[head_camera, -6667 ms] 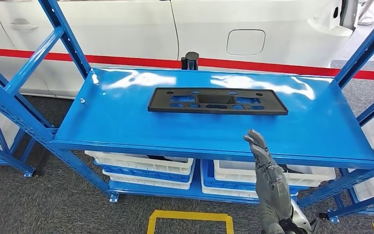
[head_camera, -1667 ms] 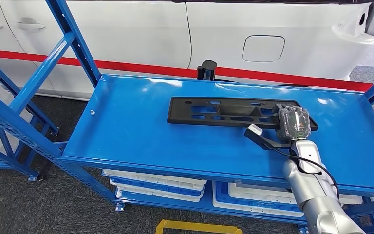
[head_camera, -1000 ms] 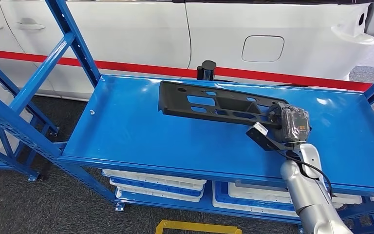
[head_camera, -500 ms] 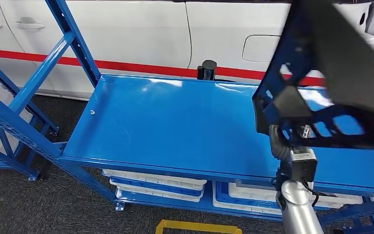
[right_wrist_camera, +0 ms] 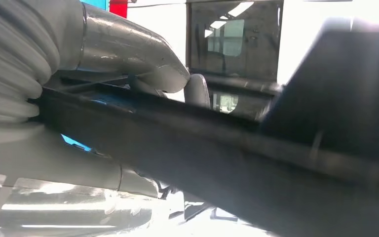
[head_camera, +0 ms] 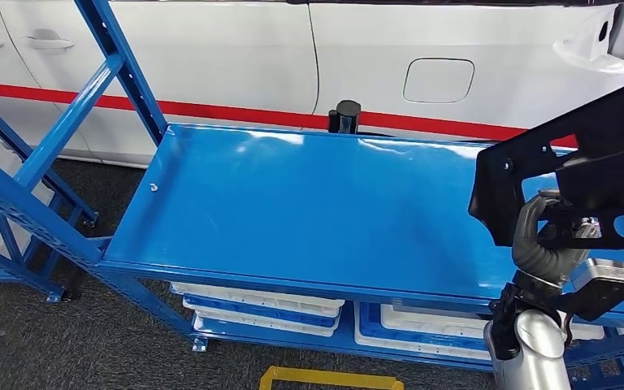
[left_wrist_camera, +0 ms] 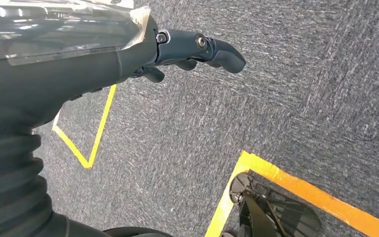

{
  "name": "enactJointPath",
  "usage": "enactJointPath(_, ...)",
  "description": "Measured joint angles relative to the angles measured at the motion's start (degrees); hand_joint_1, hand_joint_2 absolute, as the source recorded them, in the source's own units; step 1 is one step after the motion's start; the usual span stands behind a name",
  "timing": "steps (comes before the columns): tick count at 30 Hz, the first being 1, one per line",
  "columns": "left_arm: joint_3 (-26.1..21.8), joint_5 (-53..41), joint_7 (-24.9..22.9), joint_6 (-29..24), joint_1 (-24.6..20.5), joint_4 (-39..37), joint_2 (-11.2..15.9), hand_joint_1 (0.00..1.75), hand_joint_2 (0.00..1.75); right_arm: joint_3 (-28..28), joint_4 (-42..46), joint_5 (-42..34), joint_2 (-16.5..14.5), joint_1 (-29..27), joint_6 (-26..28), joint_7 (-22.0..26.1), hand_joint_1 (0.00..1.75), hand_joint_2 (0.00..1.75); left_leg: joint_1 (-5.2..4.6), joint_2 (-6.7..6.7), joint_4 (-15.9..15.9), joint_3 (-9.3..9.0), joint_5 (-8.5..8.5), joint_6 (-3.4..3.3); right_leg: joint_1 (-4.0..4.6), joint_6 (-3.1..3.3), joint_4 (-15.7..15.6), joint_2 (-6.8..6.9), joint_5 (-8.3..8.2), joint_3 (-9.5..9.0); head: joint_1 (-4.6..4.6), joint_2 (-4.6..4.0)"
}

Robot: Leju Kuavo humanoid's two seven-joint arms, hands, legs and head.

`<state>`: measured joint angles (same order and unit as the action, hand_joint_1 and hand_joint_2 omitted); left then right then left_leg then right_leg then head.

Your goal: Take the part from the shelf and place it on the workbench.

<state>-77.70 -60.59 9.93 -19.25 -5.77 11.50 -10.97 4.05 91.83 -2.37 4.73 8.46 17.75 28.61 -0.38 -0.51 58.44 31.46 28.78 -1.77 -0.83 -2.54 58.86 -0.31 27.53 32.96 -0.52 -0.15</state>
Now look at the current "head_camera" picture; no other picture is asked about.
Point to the black plastic mounting plate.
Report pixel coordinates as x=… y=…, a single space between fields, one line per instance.
x=613 y=124

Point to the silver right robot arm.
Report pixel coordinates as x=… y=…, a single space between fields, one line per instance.
x=532 y=344

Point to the white car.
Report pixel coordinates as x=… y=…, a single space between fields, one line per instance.
x=210 y=54

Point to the yellow floor tape square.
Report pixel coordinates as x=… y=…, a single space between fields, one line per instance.
x=333 y=377

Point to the black barrier post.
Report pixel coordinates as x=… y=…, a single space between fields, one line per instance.
x=348 y=116

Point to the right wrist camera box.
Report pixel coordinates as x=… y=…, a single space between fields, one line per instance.
x=602 y=290

